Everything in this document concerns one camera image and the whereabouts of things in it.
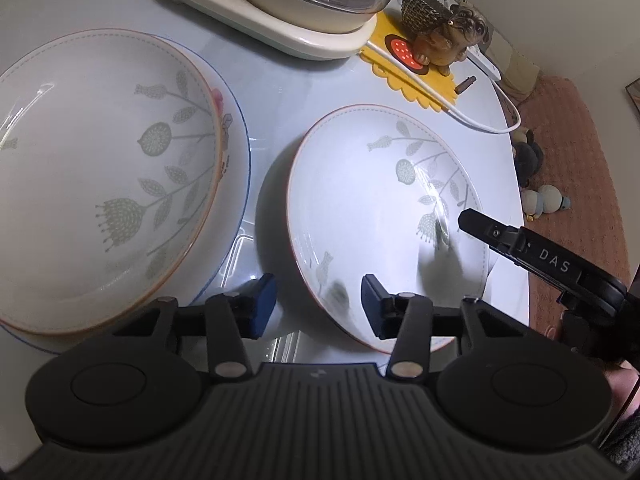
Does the white floral plate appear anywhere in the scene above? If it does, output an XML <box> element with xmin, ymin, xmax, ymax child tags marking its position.
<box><xmin>286</xmin><ymin>105</ymin><xmax>488</xmax><ymax>353</ymax></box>
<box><xmin>1</xmin><ymin>29</ymin><xmax>222</xmax><ymax>335</ymax></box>

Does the person's hand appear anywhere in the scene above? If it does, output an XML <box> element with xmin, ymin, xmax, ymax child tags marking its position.
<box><xmin>603</xmin><ymin>362</ymin><xmax>639</xmax><ymax>434</ymax></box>

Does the blue white plush toy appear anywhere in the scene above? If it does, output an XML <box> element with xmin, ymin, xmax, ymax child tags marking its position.
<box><xmin>521</xmin><ymin>184</ymin><xmax>572</xmax><ymax>221</ymax></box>

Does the blue rimmed plate underneath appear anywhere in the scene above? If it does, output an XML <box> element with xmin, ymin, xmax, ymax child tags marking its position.
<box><xmin>0</xmin><ymin>34</ymin><xmax>253</xmax><ymax>356</ymax></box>

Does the pink textured rug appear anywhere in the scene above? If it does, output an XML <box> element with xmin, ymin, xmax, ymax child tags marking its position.
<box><xmin>514</xmin><ymin>75</ymin><xmax>633</xmax><ymax>340</ymax></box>

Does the black yellow plush toy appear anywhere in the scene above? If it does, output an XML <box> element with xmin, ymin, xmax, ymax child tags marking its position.
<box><xmin>510</xmin><ymin>127</ymin><xmax>544</xmax><ymax>188</ymax></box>

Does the beige checked cushion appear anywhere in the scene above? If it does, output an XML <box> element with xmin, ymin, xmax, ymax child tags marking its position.
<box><xmin>486</xmin><ymin>30</ymin><xmax>540</xmax><ymax>104</ymax></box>

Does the small brown cylinder piece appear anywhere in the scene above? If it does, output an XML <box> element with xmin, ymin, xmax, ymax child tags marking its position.
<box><xmin>454</xmin><ymin>76</ymin><xmax>476</xmax><ymax>94</ymax></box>

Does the yellow scalloped felt coaster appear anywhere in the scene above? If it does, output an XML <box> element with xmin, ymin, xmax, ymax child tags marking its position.
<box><xmin>359</xmin><ymin>12</ymin><xmax>458</xmax><ymax>112</ymax></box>

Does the cream kettle heating base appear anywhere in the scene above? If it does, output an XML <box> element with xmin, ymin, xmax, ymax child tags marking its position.
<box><xmin>176</xmin><ymin>0</ymin><xmax>376</xmax><ymax>61</ymax></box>

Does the white power cable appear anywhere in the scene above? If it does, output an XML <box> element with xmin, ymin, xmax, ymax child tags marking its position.
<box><xmin>363</xmin><ymin>0</ymin><xmax>523</xmax><ymax>136</ymax></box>

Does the picture frame on wall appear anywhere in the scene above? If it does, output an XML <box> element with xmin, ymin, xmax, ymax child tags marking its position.
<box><xmin>625</xmin><ymin>78</ymin><xmax>640</xmax><ymax>114</ymax></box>

